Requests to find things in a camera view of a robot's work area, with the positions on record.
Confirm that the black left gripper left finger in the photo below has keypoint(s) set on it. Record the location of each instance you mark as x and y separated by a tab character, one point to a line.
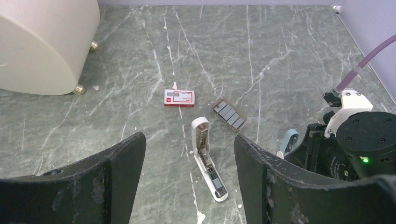
99	189

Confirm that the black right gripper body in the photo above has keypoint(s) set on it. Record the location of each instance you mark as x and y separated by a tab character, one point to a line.
365	145

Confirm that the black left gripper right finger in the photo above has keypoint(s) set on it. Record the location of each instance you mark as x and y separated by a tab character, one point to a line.
275	191

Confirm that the cardboard tray with staples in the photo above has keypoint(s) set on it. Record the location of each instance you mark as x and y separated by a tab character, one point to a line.
230	114

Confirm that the long white stapler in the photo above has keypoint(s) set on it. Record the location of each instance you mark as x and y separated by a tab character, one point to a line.
200	129

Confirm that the red white staple box sleeve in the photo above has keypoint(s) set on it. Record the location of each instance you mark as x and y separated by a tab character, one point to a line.
179	98

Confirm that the cream cylindrical drum orange rim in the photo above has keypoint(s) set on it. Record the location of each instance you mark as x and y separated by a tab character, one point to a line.
44	44

